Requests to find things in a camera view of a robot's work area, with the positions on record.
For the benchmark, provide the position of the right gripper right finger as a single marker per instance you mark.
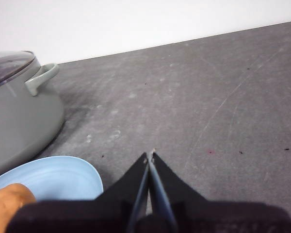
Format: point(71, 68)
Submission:
point(220, 218)

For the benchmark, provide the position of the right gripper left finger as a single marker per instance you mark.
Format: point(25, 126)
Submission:
point(87, 216)

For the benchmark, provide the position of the brown potato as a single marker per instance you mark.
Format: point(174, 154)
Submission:
point(4, 201)

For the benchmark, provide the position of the blue round plate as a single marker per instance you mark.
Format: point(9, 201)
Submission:
point(63, 177)

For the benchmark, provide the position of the pale green electric steamer pot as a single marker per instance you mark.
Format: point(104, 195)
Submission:
point(19, 121)

